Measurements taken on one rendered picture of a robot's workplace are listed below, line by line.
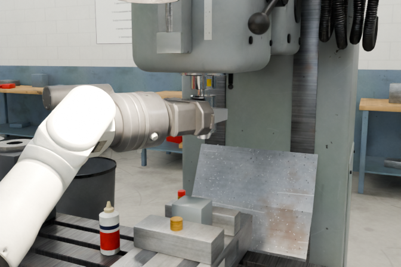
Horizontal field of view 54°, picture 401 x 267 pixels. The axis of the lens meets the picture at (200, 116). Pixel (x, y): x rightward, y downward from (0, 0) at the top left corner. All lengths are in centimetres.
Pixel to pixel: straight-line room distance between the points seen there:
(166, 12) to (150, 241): 38
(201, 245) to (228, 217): 11
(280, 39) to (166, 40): 26
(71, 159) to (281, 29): 45
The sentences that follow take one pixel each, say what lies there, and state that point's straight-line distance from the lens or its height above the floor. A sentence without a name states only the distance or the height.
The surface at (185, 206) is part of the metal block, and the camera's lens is 72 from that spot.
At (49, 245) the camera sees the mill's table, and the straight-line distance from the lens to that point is 95.
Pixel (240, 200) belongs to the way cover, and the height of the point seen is 97.
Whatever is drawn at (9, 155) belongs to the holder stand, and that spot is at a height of 112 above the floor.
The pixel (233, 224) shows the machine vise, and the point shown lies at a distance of 76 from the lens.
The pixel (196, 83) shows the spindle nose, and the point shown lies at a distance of 67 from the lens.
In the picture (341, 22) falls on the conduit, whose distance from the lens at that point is 83.
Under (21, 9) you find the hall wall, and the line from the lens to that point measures 715.
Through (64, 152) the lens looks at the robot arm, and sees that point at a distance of 48.
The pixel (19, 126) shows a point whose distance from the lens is 678.
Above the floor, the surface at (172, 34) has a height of 137.
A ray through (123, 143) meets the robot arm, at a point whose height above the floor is 121.
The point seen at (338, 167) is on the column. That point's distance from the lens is 104.
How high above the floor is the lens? 133
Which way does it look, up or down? 9 degrees down
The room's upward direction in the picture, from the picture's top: straight up
